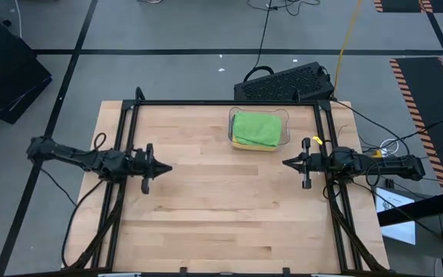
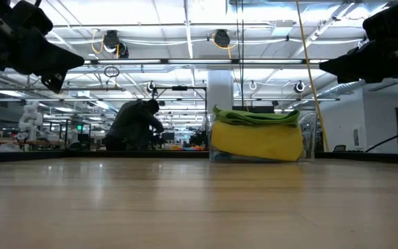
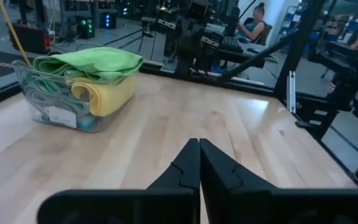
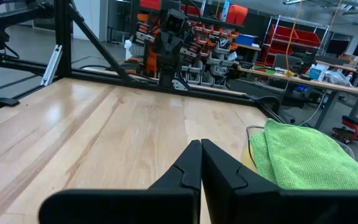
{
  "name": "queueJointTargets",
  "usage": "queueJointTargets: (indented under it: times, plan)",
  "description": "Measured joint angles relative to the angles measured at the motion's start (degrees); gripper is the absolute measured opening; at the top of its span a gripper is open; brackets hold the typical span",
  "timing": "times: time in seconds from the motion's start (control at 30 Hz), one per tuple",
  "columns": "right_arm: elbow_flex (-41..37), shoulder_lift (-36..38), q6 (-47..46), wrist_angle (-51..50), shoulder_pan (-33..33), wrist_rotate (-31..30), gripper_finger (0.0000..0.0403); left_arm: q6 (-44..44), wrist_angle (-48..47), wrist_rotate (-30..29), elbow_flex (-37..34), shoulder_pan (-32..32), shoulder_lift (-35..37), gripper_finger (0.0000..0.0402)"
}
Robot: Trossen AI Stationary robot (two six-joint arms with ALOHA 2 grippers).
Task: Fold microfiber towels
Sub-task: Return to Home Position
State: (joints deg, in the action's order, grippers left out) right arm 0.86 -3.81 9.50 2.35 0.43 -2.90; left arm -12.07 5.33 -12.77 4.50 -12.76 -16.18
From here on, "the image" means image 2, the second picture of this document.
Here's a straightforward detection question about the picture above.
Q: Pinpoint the bright green microfiber towel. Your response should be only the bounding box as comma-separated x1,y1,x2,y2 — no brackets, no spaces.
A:
212,105,301,127

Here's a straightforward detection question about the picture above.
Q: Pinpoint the yellow microfiber towel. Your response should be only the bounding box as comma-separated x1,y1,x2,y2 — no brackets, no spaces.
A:
211,120,304,163

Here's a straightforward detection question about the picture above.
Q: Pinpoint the white robot figure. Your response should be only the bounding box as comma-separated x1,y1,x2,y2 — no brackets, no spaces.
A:
18,100,44,141

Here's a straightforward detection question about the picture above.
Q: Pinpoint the round black ceiling fixture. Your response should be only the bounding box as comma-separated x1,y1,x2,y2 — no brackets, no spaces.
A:
102,29,130,59
214,28,231,48

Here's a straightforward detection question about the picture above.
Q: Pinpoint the clear plastic bin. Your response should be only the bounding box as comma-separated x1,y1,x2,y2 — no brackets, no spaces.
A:
205,110,319,163

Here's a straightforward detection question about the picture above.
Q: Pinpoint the person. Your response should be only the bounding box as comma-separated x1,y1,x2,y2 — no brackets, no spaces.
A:
104,99,165,151

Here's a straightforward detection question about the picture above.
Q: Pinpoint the white building column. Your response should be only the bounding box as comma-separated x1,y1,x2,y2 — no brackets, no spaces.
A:
207,71,234,113

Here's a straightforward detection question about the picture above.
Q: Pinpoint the yellow cable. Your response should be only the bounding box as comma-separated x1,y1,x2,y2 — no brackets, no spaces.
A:
295,0,330,152

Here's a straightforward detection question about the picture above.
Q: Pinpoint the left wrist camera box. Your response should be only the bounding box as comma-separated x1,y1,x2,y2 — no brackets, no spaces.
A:
12,0,54,35

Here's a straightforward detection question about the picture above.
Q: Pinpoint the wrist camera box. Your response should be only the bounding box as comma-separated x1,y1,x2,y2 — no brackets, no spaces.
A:
12,0,54,35
362,0,398,41

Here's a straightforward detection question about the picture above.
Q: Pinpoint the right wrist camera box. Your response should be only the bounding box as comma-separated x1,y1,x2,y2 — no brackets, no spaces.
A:
362,0,398,41

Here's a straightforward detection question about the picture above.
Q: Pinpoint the black hanging cable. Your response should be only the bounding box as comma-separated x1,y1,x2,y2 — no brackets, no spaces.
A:
364,123,398,153

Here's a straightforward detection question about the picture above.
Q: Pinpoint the black metal table frame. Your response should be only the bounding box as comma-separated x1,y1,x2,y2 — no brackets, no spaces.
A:
0,150,398,164

